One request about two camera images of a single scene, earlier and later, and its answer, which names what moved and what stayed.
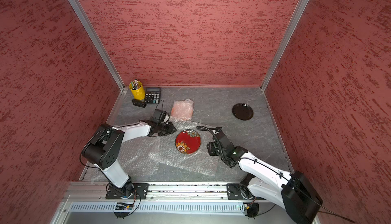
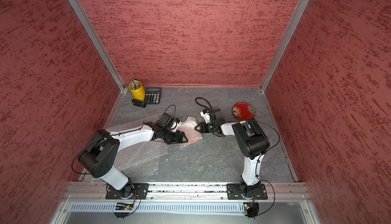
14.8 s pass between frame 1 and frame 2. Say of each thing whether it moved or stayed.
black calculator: stayed
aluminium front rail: stayed
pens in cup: stayed
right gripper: moved
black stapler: stayed
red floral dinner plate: moved
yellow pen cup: stayed
